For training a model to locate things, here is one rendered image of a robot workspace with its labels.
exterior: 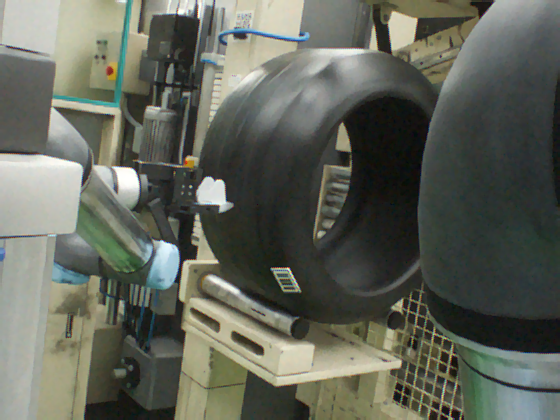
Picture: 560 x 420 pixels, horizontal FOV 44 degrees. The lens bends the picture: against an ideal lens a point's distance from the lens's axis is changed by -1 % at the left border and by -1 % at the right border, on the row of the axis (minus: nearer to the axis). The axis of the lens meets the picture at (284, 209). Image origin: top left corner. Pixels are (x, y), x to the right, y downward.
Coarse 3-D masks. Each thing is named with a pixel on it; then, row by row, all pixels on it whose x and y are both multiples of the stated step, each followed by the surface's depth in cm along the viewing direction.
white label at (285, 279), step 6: (276, 270) 130; (282, 270) 129; (288, 270) 128; (276, 276) 131; (282, 276) 130; (288, 276) 129; (282, 282) 131; (288, 282) 130; (294, 282) 130; (282, 288) 132; (288, 288) 132; (294, 288) 131
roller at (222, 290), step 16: (208, 288) 159; (224, 288) 155; (240, 288) 154; (240, 304) 149; (256, 304) 145; (272, 304) 144; (272, 320) 141; (288, 320) 137; (304, 320) 137; (304, 336) 138
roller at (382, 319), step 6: (384, 312) 155; (390, 312) 155; (396, 312) 155; (372, 318) 158; (378, 318) 156; (384, 318) 155; (390, 318) 154; (396, 318) 155; (402, 318) 156; (384, 324) 155; (390, 324) 154; (396, 324) 155
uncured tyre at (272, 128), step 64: (320, 64) 132; (384, 64) 136; (256, 128) 129; (320, 128) 127; (384, 128) 172; (256, 192) 127; (384, 192) 176; (256, 256) 131; (320, 256) 171; (384, 256) 168; (320, 320) 141
